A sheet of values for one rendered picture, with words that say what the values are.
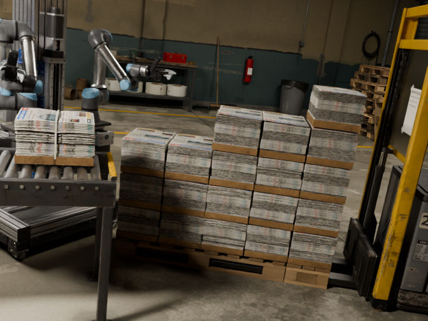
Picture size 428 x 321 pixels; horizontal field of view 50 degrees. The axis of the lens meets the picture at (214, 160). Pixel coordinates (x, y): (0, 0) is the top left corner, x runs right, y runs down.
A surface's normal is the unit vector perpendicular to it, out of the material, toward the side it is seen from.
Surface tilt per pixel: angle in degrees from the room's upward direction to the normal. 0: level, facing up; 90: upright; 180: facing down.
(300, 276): 90
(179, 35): 90
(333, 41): 90
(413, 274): 90
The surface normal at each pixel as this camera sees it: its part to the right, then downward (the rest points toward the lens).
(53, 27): 0.15, 0.28
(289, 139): -0.07, 0.26
